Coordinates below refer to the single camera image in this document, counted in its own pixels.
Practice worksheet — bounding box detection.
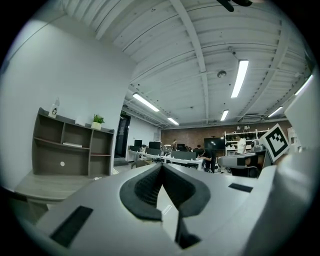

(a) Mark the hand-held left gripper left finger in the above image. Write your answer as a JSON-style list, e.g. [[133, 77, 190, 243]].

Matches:
[[37, 162, 180, 256]]

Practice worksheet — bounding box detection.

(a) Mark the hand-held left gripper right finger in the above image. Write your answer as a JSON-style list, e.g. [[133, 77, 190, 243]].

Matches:
[[162, 162, 275, 256]]

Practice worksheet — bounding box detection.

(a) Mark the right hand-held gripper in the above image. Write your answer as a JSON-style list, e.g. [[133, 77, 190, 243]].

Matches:
[[216, 122, 291, 178]]

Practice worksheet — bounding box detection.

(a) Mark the white storage rack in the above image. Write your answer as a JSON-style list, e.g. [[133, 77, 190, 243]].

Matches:
[[224, 128, 271, 156]]

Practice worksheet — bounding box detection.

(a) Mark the ceiling air conditioner unit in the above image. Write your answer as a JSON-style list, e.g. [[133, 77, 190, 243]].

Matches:
[[239, 114, 266, 124]]

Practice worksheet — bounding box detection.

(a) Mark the dark desk divider panel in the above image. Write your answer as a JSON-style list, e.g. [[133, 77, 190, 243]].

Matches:
[[170, 150, 197, 161], [145, 147, 162, 157]]

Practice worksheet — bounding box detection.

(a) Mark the long white office desk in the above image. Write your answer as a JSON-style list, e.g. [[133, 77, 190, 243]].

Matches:
[[127, 148, 205, 171]]

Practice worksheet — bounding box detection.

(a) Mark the brown wicker chair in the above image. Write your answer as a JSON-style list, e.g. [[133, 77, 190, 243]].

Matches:
[[131, 160, 152, 170]]

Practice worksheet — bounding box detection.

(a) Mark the grey wooden desk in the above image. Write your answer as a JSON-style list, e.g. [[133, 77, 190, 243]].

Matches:
[[7, 172, 116, 221]]

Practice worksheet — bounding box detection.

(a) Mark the grey wooden shelf unit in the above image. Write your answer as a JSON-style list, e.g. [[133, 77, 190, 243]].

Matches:
[[31, 107, 115, 178]]

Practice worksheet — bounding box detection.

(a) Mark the black glass door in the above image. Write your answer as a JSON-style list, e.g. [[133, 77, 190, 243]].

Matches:
[[114, 109, 132, 159]]

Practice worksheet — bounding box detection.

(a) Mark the green plant in white pot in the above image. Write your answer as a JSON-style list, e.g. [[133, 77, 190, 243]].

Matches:
[[90, 114, 106, 131]]

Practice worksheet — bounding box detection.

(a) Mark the black wall screen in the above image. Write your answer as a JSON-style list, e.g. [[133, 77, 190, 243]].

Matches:
[[203, 137, 226, 151]]

